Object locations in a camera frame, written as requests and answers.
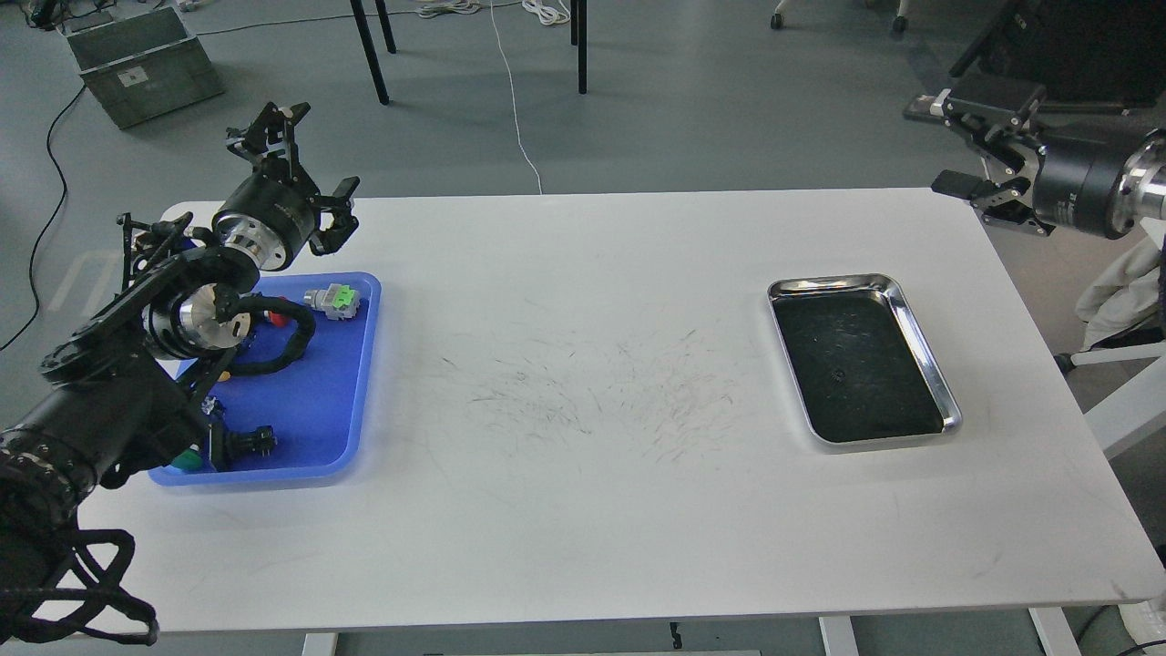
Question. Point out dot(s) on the grey cloth on chair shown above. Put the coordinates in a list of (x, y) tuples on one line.
[(1126, 297)]

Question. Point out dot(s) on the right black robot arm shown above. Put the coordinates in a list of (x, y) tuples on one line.
[(1146, 170)]

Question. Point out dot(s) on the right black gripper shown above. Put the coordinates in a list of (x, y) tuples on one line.
[(1078, 179)]

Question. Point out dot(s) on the black equipment case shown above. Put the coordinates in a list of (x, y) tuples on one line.
[(1099, 52)]

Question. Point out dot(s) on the black table leg pair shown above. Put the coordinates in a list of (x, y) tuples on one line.
[(578, 10)]

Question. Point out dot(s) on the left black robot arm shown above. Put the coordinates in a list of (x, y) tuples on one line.
[(128, 387)]

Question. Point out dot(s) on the steel tray with black mat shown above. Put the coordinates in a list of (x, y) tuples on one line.
[(864, 371)]

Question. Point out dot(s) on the blue plastic tray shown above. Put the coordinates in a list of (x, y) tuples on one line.
[(315, 406)]

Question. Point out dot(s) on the grey switch with green button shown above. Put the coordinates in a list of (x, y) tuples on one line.
[(337, 302)]

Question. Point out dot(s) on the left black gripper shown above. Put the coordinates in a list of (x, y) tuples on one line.
[(264, 217)]

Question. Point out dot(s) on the red mushroom push button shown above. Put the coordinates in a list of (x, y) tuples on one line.
[(273, 318)]

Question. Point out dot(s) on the green push button switch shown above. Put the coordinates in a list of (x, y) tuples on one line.
[(191, 460)]

